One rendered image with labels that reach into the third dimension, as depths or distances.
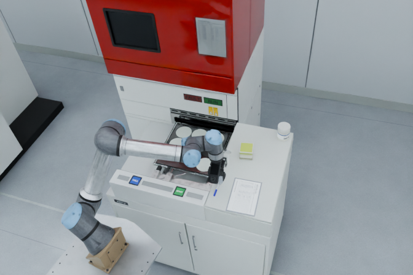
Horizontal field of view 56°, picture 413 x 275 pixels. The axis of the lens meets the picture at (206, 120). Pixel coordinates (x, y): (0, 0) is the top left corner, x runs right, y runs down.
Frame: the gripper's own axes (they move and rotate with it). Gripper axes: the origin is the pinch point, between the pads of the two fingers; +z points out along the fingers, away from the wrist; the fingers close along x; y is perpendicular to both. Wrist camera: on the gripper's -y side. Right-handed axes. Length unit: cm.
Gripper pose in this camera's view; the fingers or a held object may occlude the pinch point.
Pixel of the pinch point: (217, 183)
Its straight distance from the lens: 204.8
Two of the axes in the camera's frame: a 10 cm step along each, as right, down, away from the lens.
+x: -9.4, -1.5, 3.0
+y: 3.2, -6.7, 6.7
